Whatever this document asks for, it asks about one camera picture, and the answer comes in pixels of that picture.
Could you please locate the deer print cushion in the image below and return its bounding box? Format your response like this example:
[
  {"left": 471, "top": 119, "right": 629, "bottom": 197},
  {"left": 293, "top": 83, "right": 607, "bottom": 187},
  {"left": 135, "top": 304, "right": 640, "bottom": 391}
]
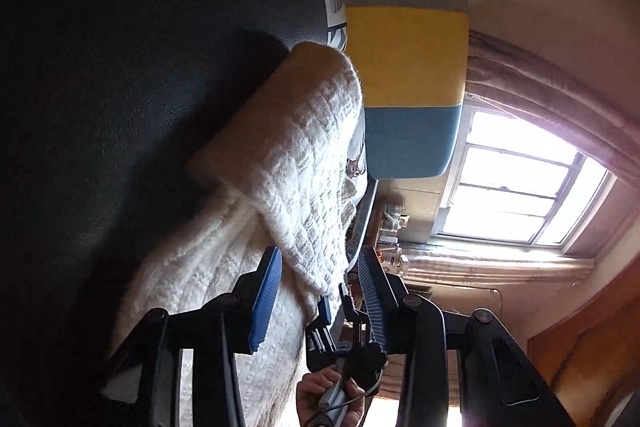
[{"left": 344, "top": 117, "right": 372, "bottom": 208}]

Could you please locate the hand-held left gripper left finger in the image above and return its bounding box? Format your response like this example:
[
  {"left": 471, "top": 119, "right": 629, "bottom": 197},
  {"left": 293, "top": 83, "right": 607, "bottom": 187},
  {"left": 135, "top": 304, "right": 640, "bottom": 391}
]
[{"left": 100, "top": 246, "right": 283, "bottom": 427}]

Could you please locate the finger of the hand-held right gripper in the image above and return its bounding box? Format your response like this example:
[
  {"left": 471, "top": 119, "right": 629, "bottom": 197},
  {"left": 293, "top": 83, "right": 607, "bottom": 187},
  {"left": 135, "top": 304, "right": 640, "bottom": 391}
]
[
  {"left": 312, "top": 294, "right": 333, "bottom": 329},
  {"left": 338, "top": 282, "right": 359, "bottom": 325}
]

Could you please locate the white knit sweater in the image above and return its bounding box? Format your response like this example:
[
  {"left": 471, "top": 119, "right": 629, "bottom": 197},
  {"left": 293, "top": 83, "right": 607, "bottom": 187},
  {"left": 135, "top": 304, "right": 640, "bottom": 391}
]
[{"left": 107, "top": 41, "right": 366, "bottom": 427}]

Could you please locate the barred window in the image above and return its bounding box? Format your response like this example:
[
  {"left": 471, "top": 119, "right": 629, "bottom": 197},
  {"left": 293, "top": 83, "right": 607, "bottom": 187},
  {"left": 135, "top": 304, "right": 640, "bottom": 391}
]
[{"left": 439, "top": 106, "right": 612, "bottom": 249}]

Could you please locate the pink curtain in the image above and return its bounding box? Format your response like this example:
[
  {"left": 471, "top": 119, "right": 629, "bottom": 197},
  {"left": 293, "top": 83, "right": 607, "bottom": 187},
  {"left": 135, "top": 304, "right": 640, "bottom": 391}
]
[
  {"left": 400, "top": 241, "right": 597, "bottom": 290},
  {"left": 465, "top": 31, "right": 640, "bottom": 175}
]

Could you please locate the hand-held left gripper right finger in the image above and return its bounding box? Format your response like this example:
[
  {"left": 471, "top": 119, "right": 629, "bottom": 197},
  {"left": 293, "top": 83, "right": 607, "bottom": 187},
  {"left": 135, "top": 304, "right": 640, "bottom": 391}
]
[{"left": 357, "top": 246, "right": 576, "bottom": 427}]

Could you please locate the person's right hand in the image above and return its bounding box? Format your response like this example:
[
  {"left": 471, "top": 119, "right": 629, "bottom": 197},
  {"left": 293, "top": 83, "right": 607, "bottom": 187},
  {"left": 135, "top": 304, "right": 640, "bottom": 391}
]
[{"left": 295, "top": 366, "right": 368, "bottom": 427}]

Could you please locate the cluttered wooden desk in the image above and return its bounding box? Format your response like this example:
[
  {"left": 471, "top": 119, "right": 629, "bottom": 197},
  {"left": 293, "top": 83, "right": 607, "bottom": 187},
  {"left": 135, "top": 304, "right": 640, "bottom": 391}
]
[{"left": 370, "top": 199, "right": 416, "bottom": 288}]

